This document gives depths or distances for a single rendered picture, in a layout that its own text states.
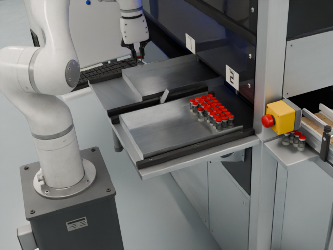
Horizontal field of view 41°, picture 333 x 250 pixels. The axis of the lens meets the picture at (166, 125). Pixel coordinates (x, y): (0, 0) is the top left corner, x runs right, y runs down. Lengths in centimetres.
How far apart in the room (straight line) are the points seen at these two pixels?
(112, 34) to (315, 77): 110
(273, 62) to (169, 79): 62
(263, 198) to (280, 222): 17
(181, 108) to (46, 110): 56
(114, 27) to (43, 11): 103
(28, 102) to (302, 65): 79
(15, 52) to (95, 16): 99
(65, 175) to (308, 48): 79
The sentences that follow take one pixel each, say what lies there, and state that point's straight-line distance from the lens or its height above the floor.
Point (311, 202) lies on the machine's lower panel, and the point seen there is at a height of 52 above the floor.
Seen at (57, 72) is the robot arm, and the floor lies 125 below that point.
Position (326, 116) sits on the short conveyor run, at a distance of 149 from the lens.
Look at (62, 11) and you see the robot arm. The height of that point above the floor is 135.
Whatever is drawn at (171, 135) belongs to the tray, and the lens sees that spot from 147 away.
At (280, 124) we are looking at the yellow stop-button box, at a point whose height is 100.
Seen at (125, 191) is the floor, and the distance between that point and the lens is 263.
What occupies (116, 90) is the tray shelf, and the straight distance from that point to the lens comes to 179.
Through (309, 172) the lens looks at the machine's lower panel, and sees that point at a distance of 166.
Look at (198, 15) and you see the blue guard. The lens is 166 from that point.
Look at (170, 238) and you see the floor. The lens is 233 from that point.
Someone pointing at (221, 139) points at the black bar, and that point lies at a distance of 141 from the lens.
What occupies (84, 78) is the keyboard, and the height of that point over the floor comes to 83.
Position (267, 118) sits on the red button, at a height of 101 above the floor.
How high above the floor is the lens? 170
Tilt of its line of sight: 33 degrees down
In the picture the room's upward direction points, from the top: 5 degrees counter-clockwise
